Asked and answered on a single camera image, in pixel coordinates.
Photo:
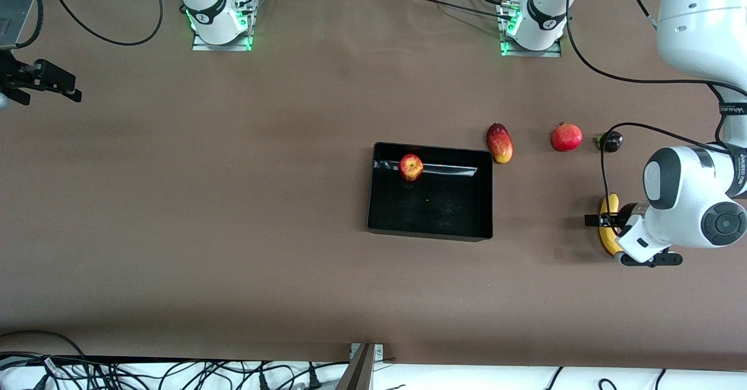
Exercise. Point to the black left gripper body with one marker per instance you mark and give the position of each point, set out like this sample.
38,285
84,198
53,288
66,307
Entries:
628,211

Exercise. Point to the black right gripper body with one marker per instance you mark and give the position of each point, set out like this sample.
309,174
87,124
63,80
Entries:
18,78

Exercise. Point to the yellow banana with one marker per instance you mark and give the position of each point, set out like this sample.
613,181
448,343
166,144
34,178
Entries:
610,203

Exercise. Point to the black plastic box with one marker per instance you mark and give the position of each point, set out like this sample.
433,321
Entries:
443,209

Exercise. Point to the red apple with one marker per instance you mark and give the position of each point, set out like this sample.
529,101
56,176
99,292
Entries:
411,167

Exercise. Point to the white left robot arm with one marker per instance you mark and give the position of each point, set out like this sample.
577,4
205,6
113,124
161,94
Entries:
700,28

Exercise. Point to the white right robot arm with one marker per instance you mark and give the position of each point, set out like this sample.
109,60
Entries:
213,10

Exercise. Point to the dark purple round fruit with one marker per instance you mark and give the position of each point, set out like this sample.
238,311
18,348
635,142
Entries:
613,143

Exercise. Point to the red pomegranate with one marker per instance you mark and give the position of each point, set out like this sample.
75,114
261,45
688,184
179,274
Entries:
566,138

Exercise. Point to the red yellow mango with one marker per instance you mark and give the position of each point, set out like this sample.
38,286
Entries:
499,142

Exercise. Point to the brown paper table cover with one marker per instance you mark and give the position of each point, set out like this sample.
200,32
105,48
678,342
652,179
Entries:
233,261

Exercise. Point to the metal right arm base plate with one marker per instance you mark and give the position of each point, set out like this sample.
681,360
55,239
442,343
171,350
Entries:
204,46

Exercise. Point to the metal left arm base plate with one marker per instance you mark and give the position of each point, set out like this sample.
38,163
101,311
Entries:
528,53

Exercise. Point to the small metal bracket plate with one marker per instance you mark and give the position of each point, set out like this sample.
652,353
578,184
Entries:
379,352

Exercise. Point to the grey metal post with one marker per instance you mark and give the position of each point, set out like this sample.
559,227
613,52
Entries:
359,372

